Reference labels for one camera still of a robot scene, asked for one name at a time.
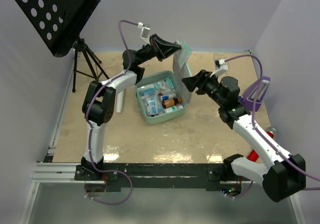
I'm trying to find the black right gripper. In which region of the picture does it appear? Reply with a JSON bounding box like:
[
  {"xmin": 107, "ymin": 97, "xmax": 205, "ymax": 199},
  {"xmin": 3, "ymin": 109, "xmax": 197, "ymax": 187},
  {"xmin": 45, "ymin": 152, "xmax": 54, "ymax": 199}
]
[{"xmin": 182, "ymin": 70, "xmax": 226, "ymax": 107}]

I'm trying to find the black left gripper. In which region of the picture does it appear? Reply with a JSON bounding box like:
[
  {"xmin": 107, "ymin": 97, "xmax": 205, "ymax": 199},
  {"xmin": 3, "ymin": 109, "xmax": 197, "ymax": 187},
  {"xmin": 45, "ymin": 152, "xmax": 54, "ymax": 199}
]
[{"xmin": 137, "ymin": 34, "xmax": 181, "ymax": 66}]

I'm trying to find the teal header small packet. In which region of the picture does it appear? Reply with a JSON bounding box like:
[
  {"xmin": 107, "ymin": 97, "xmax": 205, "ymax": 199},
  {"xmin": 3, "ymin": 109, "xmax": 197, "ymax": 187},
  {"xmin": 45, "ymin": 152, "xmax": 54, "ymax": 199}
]
[{"xmin": 153, "ymin": 77, "xmax": 175, "ymax": 93}]

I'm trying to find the brown bottle orange cap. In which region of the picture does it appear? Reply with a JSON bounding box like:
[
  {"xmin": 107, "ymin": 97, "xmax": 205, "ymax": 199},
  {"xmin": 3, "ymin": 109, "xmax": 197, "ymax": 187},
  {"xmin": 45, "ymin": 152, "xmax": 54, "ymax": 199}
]
[{"xmin": 161, "ymin": 97, "xmax": 182, "ymax": 108}]

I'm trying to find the mint green medicine case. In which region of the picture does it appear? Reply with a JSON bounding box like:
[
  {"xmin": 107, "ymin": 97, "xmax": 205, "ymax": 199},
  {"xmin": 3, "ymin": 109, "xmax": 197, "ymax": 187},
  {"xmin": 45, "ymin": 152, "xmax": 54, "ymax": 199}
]
[{"xmin": 135, "ymin": 41, "xmax": 192, "ymax": 124}]

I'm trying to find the green dotted plaster packet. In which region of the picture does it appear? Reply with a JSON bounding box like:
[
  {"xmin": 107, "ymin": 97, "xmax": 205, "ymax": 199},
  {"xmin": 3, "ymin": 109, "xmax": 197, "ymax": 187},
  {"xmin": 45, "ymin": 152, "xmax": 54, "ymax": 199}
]
[{"xmin": 178, "ymin": 42, "xmax": 192, "ymax": 68}]

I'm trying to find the white green label bottle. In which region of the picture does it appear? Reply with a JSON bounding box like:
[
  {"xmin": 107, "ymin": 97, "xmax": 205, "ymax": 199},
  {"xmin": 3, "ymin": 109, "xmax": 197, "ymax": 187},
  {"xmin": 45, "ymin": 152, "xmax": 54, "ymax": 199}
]
[{"xmin": 164, "ymin": 105, "xmax": 183, "ymax": 113}]

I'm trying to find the blue white swab packet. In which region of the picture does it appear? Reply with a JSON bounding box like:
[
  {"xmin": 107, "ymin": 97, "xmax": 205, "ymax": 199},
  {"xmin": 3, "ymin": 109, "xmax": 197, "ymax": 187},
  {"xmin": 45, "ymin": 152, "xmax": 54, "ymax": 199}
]
[{"xmin": 143, "ymin": 97, "xmax": 163, "ymax": 117}]

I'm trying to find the large blue mask packet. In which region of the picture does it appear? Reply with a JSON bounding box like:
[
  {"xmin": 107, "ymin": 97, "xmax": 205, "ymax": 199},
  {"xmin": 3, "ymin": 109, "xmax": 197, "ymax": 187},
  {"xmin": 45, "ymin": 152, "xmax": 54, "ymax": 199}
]
[{"xmin": 137, "ymin": 85, "xmax": 157, "ymax": 99}]

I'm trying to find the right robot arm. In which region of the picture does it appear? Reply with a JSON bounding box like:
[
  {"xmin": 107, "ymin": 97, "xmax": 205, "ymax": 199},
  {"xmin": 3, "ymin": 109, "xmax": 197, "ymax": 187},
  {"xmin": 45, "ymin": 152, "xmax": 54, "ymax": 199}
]
[{"xmin": 182, "ymin": 70, "xmax": 306, "ymax": 202}]

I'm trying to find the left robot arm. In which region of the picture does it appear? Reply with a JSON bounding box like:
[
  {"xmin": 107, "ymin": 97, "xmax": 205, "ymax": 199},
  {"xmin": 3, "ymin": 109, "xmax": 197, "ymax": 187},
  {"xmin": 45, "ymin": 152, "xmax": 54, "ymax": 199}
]
[{"xmin": 80, "ymin": 34, "xmax": 182, "ymax": 180}]

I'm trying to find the purple metronome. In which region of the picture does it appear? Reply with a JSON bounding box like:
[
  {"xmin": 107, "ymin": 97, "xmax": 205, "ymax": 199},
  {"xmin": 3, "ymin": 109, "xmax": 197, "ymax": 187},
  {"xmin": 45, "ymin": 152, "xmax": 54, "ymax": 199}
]
[{"xmin": 238, "ymin": 76, "xmax": 271, "ymax": 111}]

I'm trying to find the white plastic tube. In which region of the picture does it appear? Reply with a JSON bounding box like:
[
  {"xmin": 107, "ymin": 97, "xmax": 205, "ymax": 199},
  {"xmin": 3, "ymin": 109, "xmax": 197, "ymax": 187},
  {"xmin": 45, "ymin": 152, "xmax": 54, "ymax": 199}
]
[{"xmin": 116, "ymin": 91, "xmax": 125, "ymax": 114}]

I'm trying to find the red silver flashlight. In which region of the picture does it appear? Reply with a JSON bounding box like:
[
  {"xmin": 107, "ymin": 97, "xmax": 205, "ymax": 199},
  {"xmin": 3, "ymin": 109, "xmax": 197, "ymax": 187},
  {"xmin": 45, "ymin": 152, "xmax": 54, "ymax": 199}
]
[{"xmin": 246, "ymin": 126, "xmax": 278, "ymax": 162}]

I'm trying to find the black music stand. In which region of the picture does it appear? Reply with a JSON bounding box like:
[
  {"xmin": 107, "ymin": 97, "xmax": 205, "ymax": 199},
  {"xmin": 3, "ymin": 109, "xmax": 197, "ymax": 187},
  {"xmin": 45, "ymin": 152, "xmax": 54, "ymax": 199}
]
[{"xmin": 15, "ymin": 0, "xmax": 107, "ymax": 81}]

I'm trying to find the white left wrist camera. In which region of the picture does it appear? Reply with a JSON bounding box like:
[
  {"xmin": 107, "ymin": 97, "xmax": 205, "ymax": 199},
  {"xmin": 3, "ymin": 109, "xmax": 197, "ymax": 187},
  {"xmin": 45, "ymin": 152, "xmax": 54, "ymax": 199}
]
[{"xmin": 137, "ymin": 22, "xmax": 151, "ymax": 42}]

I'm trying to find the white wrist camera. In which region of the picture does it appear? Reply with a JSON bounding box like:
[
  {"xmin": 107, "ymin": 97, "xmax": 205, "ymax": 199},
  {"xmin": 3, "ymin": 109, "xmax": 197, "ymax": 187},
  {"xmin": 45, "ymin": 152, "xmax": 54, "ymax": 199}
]
[
  {"xmin": 210, "ymin": 59, "xmax": 228, "ymax": 78},
  {"xmin": 137, "ymin": 22, "xmax": 151, "ymax": 42}
]

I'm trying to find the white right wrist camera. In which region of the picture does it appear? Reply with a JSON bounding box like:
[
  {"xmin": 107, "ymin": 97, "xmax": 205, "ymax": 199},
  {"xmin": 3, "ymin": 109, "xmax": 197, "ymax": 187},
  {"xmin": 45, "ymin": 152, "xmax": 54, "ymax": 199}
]
[{"xmin": 210, "ymin": 59, "xmax": 228, "ymax": 78}]

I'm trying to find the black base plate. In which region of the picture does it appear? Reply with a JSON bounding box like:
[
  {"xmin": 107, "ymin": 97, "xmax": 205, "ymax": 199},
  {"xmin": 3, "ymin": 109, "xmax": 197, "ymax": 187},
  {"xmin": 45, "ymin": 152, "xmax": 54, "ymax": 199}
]
[{"xmin": 74, "ymin": 163, "xmax": 239, "ymax": 192}]

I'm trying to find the aluminium rail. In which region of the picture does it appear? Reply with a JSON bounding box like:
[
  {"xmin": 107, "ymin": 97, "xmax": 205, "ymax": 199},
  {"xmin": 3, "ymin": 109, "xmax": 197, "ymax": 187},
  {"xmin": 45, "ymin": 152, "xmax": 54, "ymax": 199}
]
[{"xmin": 31, "ymin": 162, "xmax": 104, "ymax": 184}]

